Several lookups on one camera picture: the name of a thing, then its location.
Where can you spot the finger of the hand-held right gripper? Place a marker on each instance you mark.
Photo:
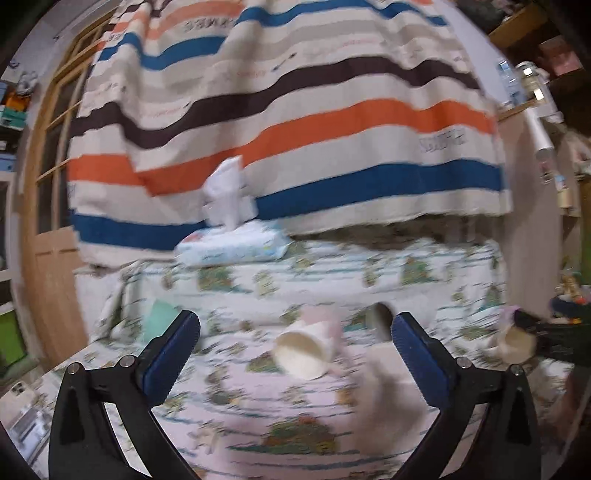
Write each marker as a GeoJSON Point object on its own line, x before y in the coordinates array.
{"type": "Point", "coordinates": [563, 344]}
{"type": "Point", "coordinates": [531, 319]}

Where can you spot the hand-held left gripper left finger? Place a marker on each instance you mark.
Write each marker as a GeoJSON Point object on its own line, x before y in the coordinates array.
{"type": "Point", "coordinates": [168, 357]}

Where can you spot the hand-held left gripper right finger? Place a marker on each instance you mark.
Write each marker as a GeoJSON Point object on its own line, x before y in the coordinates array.
{"type": "Point", "coordinates": [418, 362]}

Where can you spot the small white cup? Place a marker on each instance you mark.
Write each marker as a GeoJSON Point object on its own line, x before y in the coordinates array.
{"type": "Point", "coordinates": [510, 344]}

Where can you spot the white cup with pink base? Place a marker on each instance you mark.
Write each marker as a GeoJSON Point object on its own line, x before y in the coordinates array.
{"type": "Point", "coordinates": [304, 346]}

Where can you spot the mint green cup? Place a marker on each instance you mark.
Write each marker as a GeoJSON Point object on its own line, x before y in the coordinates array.
{"type": "Point", "coordinates": [159, 318]}

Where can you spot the grey cup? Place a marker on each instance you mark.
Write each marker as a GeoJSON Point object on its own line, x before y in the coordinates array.
{"type": "Point", "coordinates": [379, 321]}

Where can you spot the small colourful figurine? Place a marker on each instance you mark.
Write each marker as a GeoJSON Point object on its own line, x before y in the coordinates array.
{"type": "Point", "coordinates": [571, 284]}

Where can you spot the printed bed sheet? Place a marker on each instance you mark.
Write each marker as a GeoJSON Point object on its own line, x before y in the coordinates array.
{"type": "Point", "coordinates": [286, 415]}

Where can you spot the tissue pack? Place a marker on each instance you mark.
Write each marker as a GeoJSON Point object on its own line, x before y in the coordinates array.
{"type": "Point", "coordinates": [235, 244]}

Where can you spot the wooden door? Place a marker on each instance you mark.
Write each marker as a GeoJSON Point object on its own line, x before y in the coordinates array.
{"type": "Point", "coordinates": [51, 258]}

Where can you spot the white phone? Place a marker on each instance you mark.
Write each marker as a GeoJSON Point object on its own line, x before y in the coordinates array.
{"type": "Point", "coordinates": [17, 394]}

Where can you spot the white handheld vacuum cleaner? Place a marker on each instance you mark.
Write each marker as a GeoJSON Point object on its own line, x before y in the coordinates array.
{"type": "Point", "coordinates": [538, 106]}

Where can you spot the clear water bottle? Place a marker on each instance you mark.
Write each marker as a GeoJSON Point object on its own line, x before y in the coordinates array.
{"type": "Point", "coordinates": [508, 83]}

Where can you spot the striped blanket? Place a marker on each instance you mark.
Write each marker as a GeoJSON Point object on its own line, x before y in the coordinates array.
{"type": "Point", "coordinates": [323, 115]}

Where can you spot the wooden shelf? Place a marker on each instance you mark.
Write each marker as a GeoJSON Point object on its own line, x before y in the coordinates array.
{"type": "Point", "coordinates": [531, 27]}

